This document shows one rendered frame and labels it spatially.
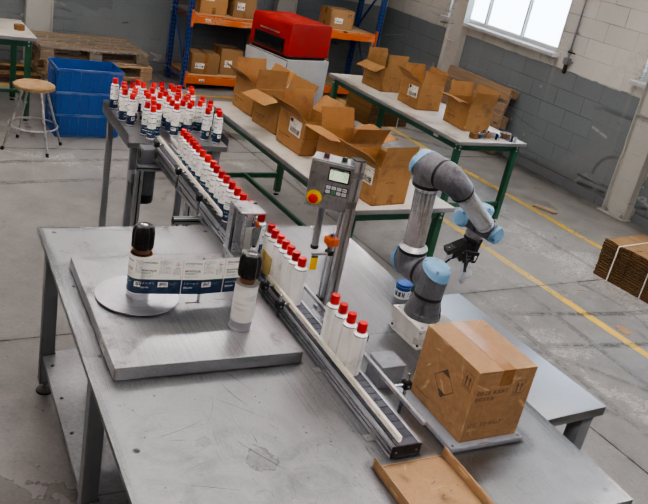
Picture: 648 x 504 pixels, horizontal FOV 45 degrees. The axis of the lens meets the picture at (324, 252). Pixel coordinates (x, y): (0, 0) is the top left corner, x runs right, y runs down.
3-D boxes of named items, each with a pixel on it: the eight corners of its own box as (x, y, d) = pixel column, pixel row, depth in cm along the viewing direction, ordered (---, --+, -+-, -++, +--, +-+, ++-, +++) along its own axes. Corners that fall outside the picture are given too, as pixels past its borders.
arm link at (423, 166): (409, 287, 312) (436, 163, 286) (385, 270, 322) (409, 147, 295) (430, 281, 319) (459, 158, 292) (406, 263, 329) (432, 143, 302)
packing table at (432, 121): (315, 143, 850) (329, 72, 819) (375, 145, 892) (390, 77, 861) (436, 226, 684) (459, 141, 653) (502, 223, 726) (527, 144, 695)
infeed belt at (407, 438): (220, 232, 371) (221, 225, 369) (236, 232, 375) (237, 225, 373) (394, 456, 241) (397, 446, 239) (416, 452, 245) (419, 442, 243)
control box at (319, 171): (307, 196, 308) (316, 150, 300) (349, 206, 307) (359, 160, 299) (303, 204, 299) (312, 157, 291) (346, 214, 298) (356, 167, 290)
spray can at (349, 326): (331, 359, 278) (342, 309, 270) (344, 358, 280) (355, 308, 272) (337, 367, 274) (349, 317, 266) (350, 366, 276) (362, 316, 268)
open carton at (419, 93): (386, 98, 758) (395, 59, 743) (421, 101, 778) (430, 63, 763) (407, 110, 727) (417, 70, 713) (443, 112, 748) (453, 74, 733)
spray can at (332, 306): (316, 340, 288) (326, 291, 280) (328, 339, 291) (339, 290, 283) (322, 347, 284) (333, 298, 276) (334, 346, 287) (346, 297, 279)
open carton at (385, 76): (351, 81, 799) (358, 44, 785) (390, 84, 828) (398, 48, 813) (371, 91, 773) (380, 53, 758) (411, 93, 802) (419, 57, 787)
